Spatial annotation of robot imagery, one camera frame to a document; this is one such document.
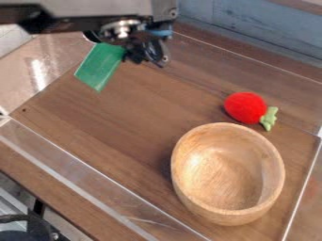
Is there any brown wooden bowl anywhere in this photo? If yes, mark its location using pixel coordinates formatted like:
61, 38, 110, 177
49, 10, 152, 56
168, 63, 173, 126
170, 122, 285, 226

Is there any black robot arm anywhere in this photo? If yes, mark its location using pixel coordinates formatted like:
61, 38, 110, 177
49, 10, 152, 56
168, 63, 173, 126
0, 0, 178, 68

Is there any black device lower left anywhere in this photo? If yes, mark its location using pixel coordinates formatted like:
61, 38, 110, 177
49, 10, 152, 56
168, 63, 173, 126
0, 213, 70, 241

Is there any green rectangular block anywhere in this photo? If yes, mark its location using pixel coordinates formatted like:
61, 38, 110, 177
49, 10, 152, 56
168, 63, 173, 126
74, 43, 124, 92

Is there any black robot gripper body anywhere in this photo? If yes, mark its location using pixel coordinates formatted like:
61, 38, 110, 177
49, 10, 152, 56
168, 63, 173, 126
82, 16, 174, 68

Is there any clear acrylic front barrier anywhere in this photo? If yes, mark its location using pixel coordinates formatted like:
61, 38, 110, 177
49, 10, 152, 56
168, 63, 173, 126
0, 117, 209, 241

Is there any red plush strawberry toy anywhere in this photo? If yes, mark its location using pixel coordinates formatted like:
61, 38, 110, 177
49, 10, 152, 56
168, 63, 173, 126
224, 92, 279, 132

